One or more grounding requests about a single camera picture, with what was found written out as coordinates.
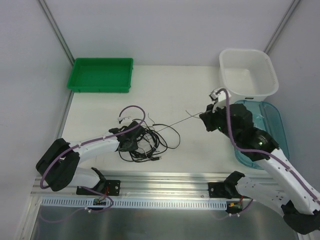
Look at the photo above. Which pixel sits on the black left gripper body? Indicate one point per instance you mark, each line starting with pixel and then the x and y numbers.
pixel 135 135

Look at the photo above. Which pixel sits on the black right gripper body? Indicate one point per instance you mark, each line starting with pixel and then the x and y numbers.
pixel 208 120

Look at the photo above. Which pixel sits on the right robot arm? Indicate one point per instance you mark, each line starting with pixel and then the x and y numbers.
pixel 298 204

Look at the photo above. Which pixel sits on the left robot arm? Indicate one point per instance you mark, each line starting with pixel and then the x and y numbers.
pixel 59 166

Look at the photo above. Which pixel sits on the teal transparent plastic bin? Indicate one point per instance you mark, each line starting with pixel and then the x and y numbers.
pixel 267 117

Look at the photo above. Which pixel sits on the white plastic basin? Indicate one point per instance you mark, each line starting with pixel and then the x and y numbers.
pixel 247 74

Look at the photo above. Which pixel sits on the green plastic tray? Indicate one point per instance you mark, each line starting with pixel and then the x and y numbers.
pixel 101 75

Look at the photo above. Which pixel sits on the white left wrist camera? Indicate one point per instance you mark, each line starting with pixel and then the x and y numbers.
pixel 121 119

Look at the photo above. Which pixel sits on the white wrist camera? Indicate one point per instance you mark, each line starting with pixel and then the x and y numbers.
pixel 219 98
pixel 121 119

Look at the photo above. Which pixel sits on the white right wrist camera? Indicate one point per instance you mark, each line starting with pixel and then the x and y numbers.
pixel 219 98

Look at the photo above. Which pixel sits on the aluminium mounting rail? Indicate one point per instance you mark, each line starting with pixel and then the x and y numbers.
pixel 160 185

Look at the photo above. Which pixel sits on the white slotted cable duct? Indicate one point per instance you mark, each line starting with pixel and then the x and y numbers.
pixel 131 203

